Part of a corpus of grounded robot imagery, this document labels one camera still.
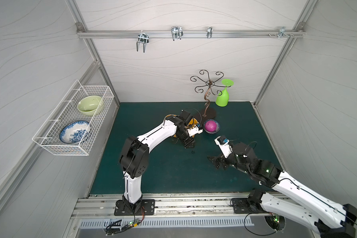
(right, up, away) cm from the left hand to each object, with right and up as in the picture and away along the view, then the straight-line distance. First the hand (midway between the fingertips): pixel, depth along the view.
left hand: (191, 143), depth 86 cm
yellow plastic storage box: (0, +13, -9) cm, 16 cm away
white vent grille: (+16, -35, -15) cm, 41 cm away
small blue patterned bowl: (+19, +9, +16) cm, 26 cm away
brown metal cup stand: (+13, +18, +24) cm, 33 cm away
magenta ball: (+14, +9, +13) cm, 21 cm away
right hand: (+11, -1, -13) cm, 17 cm away
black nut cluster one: (+2, -7, +8) cm, 11 cm away
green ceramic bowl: (-52, +21, -14) cm, 58 cm away
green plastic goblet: (+21, +26, +8) cm, 34 cm away
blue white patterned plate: (-53, +9, -22) cm, 58 cm away
